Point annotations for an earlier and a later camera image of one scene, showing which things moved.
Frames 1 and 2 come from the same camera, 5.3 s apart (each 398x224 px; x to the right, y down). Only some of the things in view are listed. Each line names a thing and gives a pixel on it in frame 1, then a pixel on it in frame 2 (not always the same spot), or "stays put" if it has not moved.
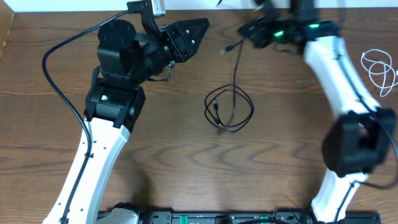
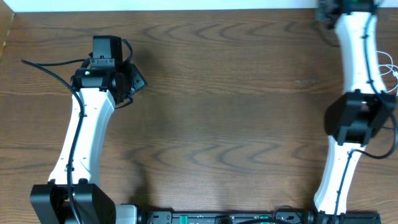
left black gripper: (173, 42) → (137, 81)
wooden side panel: (7, 18) stays put
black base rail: (239, 217) stays put
